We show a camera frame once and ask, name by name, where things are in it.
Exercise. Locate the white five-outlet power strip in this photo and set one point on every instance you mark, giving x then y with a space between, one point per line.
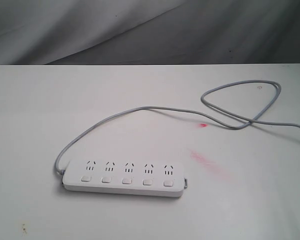
157 178

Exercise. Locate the grey backdrop cloth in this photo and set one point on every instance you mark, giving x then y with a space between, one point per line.
149 32

